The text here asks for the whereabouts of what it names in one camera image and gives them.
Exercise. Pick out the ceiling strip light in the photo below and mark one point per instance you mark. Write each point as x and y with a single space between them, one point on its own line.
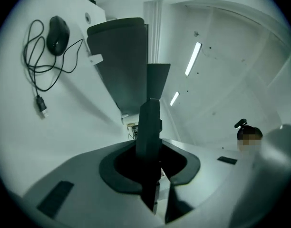
193 58
174 98

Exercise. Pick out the person's white shirt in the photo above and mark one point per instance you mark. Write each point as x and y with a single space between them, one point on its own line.
266 174

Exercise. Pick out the black computer mouse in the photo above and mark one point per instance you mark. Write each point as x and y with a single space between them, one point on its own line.
57 35

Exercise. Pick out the white divider bracket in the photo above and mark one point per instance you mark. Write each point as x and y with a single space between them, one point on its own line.
95 59
127 118

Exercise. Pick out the round grey desk grommet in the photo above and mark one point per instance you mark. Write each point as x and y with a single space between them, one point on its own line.
88 18

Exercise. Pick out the person's head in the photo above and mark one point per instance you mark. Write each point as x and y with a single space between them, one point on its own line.
250 139

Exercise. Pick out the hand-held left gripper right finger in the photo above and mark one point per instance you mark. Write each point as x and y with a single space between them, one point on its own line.
207 174

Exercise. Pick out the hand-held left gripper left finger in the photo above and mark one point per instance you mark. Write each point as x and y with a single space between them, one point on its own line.
88 174

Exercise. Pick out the black head-mounted camera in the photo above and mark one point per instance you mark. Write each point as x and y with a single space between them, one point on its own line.
240 123

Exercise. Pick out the grey desk divider panel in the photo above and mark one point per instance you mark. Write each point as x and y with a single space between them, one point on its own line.
121 68

